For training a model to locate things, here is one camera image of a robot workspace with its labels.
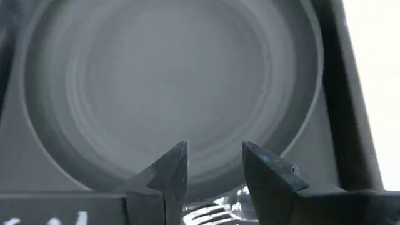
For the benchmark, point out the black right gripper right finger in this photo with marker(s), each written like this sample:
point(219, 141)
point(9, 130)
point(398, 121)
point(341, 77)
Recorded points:
point(265, 181)

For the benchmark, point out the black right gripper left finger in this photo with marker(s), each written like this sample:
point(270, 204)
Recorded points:
point(168, 181)

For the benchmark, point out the black round plate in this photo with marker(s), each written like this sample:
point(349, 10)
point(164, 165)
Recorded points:
point(168, 78)

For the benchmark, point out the black rectangular tray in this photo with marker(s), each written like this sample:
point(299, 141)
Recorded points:
point(347, 109)

